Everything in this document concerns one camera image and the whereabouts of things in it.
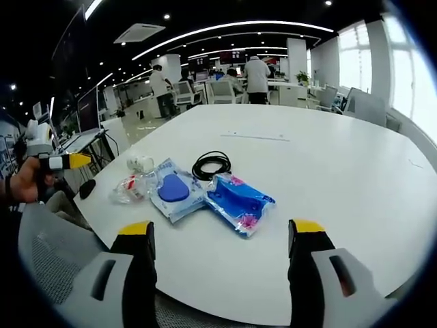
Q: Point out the potted green plant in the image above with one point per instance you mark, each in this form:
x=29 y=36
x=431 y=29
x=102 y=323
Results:
x=302 y=78

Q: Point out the black oval object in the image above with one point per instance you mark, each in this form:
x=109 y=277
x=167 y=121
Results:
x=87 y=189

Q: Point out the small white item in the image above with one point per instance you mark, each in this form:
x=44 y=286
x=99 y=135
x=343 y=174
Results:
x=138 y=163

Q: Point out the blue floral packet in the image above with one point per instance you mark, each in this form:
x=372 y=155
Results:
x=235 y=205

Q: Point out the grey mesh office chair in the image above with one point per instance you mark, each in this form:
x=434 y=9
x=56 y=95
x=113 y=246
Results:
x=58 y=256

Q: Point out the white office chair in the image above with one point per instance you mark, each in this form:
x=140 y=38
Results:
x=184 y=93
x=221 y=92

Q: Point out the dark computer monitor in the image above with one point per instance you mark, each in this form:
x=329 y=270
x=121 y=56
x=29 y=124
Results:
x=88 y=112

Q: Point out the white table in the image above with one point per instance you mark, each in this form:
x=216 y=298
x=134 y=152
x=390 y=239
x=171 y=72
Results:
x=324 y=171

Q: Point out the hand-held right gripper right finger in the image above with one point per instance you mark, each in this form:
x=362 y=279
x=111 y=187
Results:
x=307 y=273

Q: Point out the side desk with black legs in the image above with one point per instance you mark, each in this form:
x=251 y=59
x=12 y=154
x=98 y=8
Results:
x=85 y=143

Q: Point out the person's left hand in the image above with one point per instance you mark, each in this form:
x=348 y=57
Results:
x=24 y=184

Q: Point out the ceiling air conditioner vent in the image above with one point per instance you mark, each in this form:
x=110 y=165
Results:
x=139 y=33

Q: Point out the white packet with blue oval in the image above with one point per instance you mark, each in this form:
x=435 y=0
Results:
x=172 y=194

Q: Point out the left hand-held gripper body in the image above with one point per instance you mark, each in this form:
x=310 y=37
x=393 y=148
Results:
x=39 y=138

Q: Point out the clear plastic bag red print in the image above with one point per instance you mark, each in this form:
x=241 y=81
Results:
x=128 y=191

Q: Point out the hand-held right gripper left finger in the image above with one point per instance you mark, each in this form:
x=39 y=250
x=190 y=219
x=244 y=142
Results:
x=136 y=273

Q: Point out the person's leg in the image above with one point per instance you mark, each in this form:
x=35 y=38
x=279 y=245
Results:
x=59 y=205

